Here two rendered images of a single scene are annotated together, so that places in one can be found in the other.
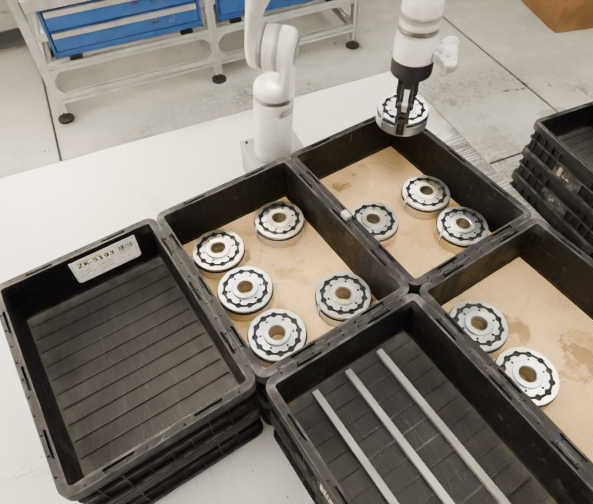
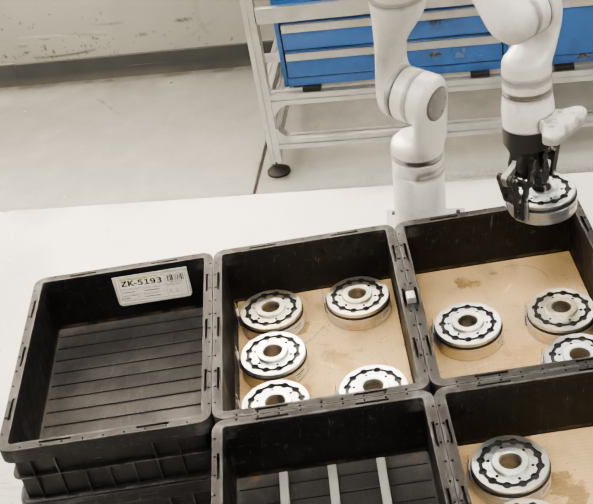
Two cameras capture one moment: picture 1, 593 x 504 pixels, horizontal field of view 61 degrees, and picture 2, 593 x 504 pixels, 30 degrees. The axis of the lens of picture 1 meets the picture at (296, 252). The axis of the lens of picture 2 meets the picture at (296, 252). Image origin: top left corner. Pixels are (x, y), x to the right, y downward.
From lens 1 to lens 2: 0.91 m
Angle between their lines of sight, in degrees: 30
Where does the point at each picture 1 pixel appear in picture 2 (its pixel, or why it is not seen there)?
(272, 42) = (403, 88)
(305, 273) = (356, 362)
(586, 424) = not seen: outside the picture
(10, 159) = not seen: hidden behind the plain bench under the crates
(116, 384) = (103, 407)
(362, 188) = (492, 291)
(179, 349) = (178, 396)
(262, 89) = (397, 142)
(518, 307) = not seen: outside the picture
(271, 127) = (406, 192)
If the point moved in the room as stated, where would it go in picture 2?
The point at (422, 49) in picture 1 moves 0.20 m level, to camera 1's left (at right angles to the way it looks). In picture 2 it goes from (520, 114) to (390, 98)
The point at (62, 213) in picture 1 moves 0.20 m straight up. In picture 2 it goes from (162, 253) to (139, 170)
